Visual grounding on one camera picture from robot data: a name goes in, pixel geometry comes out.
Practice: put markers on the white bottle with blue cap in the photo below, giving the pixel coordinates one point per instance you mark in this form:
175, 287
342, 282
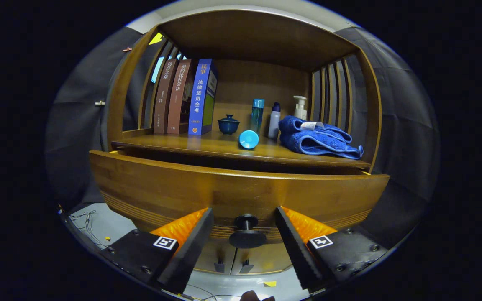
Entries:
274, 123

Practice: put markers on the wooden countertop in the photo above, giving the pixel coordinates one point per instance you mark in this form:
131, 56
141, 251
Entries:
207, 144

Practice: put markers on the teal glass bottle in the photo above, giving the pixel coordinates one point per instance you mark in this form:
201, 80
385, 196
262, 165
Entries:
257, 115

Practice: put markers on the white pump bottle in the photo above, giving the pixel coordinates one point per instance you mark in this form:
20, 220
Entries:
301, 112

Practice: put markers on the reddish brown book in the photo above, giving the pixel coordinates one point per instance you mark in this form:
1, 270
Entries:
178, 100

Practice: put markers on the wooden cabinet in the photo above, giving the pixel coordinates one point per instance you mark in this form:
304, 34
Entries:
262, 79

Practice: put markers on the blue book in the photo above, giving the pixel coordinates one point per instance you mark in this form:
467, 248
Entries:
198, 100

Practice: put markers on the blue cosmetic tube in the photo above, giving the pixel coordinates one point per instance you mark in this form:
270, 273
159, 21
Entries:
248, 139

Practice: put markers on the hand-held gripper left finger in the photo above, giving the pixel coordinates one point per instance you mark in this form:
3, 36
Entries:
191, 255

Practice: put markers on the dark brown book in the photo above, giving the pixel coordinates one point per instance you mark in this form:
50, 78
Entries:
163, 100

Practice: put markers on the blue folded towel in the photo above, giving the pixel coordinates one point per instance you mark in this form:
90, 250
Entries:
316, 142

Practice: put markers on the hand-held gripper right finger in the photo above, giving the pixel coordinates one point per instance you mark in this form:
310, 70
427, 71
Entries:
297, 255

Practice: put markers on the yellow floor tape piece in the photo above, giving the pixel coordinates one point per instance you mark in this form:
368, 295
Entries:
270, 283

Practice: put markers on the wooden cabinet door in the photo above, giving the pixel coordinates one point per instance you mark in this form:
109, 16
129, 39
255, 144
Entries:
211, 255
266, 255

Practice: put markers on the dark blue lidded teacup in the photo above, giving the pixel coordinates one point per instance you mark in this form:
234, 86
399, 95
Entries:
229, 125

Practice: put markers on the black backdrop cloth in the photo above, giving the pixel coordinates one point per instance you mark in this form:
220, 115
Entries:
404, 125

